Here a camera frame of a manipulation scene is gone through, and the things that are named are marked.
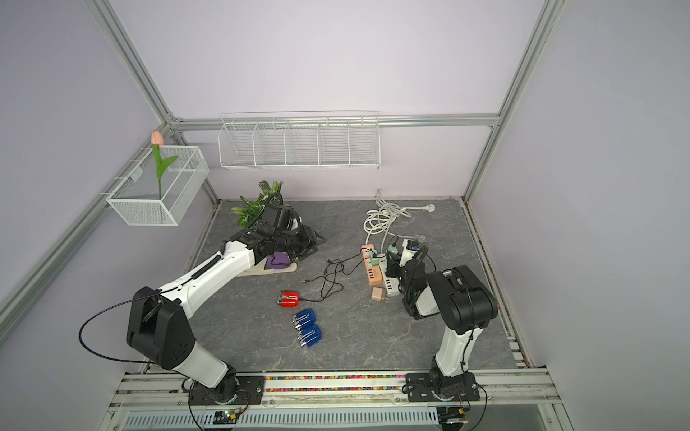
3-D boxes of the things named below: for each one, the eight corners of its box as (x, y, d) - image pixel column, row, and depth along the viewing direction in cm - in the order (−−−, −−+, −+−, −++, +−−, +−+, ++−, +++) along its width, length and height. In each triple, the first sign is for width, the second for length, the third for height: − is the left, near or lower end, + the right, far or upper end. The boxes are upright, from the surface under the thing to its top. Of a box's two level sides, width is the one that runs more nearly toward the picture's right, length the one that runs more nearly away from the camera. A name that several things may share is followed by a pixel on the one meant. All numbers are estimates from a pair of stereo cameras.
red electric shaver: (277, 307, 91) (276, 304, 89) (280, 293, 94) (278, 290, 92) (299, 307, 91) (298, 304, 89) (301, 293, 94) (300, 290, 92)
